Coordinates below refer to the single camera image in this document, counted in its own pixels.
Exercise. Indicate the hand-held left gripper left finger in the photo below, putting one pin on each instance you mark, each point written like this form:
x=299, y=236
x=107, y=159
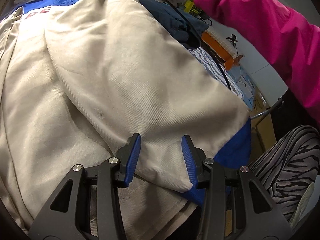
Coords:
x=132, y=160

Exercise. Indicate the orange box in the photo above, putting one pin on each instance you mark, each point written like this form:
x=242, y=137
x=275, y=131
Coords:
x=212, y=41

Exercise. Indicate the person's leg in striped pants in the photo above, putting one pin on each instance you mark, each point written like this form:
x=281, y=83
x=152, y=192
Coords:
x=287, y=155

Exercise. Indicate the small black device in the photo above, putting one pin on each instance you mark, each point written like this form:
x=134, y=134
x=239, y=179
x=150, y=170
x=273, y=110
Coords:
x=232, y=39

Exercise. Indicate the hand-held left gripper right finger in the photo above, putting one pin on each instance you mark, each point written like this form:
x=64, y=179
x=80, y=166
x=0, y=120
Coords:
x=188, y=160

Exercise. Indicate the grey metal tube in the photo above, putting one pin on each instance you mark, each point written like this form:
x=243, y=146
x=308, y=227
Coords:
x=265, y=111

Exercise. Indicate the person's right forearm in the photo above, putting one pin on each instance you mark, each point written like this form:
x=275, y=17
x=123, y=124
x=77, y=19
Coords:
x=262, y=22

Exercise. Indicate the beige and blue jacket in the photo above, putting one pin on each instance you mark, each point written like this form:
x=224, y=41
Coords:
x=100, y=80

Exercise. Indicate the pale slipper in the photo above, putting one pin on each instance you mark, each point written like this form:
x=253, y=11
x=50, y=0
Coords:
x=303, y=200

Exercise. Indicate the blue striped blanket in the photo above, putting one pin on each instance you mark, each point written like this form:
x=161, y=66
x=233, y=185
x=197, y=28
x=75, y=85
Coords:
x=207, y=60

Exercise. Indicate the dark blue folded garment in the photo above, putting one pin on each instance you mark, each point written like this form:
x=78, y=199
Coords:
x=170, y=20

